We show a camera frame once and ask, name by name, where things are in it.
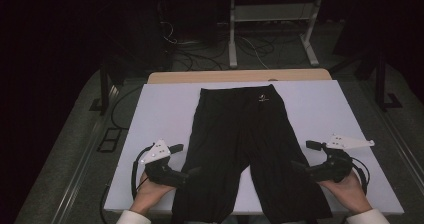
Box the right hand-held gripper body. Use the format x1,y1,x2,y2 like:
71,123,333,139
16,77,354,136
305,133,375,184

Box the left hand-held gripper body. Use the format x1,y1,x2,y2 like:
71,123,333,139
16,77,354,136
139,139,188,188

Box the black pants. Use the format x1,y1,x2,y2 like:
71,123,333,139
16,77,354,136
170,83,334,224

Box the person's left hand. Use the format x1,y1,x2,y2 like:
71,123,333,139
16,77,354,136
129,171,177,215

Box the person's right hand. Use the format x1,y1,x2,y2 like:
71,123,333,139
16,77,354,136
317,169,373,215

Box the white board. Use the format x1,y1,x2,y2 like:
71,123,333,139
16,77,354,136
103,80,405,216

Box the black metal stand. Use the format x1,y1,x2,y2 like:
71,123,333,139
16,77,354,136
88,61,127,117
328,48,403,113

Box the wooden table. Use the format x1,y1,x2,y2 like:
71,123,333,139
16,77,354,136
147,68,333,85

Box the white metal stand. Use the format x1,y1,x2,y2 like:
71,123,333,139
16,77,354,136
215,0,325,69

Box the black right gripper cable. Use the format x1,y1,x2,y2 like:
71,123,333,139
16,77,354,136
349,156,371,197

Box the black floor frame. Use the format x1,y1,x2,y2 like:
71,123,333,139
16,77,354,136
96,127,123,154

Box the black floor cable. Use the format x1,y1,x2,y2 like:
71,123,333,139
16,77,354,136
99,180,113,224
110,84,144,131

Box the tangle of black floor cables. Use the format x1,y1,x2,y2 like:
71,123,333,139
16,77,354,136
159,18,278,72

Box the white floor cable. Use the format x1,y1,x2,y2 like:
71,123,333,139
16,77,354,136
239,34,270,70

